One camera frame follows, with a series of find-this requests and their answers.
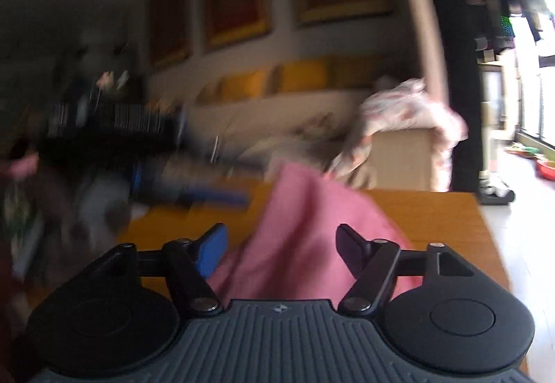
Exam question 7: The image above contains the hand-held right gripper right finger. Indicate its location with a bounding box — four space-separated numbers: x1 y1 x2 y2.
336 224 475 316

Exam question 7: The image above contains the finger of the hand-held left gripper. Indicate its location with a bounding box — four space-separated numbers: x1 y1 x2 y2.
208 148 266 173
184 187 251 209

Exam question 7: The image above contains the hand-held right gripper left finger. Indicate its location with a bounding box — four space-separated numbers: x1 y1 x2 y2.
93 223 229 315

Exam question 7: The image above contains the pink ribbed garment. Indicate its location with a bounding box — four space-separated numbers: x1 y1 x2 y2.
208 161 425 302

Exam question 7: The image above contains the beige sofa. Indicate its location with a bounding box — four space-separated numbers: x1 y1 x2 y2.
191 86 436 193

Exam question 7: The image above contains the yellow cushion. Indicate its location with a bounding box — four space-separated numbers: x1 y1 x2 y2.
331 55 383 88
221 70 273 103
276 59 329 94

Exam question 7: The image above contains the floral blanket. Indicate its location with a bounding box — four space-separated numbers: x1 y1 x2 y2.
330 77 470 194

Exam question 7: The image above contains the black stand base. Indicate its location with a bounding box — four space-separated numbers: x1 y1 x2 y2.
478 173 518 207

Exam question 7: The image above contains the red basin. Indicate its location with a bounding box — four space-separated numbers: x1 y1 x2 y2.
535 158 555 183

